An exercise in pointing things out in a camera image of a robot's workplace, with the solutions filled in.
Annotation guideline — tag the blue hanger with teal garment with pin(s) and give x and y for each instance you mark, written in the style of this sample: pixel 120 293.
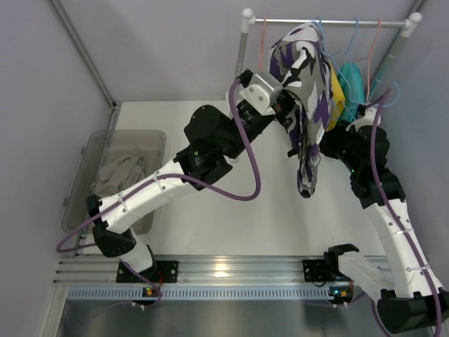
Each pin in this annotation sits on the blue hanger with teal garment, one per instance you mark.
pixel 347 52

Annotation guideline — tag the grey trousers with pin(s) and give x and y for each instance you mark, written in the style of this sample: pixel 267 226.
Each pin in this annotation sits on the grey trousers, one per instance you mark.
pixel 119 174

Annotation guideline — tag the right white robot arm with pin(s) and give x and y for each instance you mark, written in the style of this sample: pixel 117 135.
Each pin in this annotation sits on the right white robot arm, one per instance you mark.
pixel 409 296

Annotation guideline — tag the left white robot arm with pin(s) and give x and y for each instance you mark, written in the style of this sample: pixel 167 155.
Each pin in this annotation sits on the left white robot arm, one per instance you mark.
pixel 213 139

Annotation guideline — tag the purple patterned garment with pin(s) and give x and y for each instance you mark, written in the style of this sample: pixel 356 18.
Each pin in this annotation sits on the purple patterned garment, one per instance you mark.
pixel 297 62

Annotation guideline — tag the blue hanger with patterned garment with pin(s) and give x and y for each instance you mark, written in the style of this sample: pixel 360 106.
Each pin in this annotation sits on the blue hanger with patterned garment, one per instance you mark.
pixel 383 100

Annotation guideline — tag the white metal clothes rack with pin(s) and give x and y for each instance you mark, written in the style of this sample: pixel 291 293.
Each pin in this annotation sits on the white metal clothes rack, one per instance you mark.
pixel 405 28

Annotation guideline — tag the yellow garment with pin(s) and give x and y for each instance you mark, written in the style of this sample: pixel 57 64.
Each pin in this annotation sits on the yellow garment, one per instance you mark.
pixel 335 115

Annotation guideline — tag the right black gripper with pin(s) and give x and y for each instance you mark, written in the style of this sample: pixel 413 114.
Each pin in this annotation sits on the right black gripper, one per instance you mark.
pixel 330 141

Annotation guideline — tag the aluminium mounting rail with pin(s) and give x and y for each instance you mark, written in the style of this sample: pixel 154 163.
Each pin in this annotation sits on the aluminium mounting rail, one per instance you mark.
pixel 192 270

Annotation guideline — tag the blue hanger with yellow garment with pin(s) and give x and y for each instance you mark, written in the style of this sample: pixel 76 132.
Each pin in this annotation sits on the blue hanger with yellow garment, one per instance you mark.
pixel 321 31

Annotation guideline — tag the far right pink hanger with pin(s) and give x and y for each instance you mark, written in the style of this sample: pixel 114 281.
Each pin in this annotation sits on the far right pink hanger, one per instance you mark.
pixel 368 59

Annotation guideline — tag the grey slotted cable duct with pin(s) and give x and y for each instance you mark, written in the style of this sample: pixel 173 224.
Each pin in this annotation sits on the grey slotted cable duct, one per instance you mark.
pixel 201 293

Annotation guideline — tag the teal garment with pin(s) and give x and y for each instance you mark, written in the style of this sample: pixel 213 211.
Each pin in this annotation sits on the teal garment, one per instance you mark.
pixel 351 83

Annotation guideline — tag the grey plastic bin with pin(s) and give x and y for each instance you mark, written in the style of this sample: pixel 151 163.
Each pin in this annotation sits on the grey plastic bin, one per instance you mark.
pixel 101 148

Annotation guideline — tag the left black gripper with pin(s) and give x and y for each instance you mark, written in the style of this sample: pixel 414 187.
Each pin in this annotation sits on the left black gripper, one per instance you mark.
pixel 284 106

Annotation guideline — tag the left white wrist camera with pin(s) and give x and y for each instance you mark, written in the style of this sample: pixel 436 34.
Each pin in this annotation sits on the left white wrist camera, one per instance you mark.
pixel 262 92

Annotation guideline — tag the pink wire hanger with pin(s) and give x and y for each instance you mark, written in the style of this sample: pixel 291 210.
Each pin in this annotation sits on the pink wire hanger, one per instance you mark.
pixel 261 53

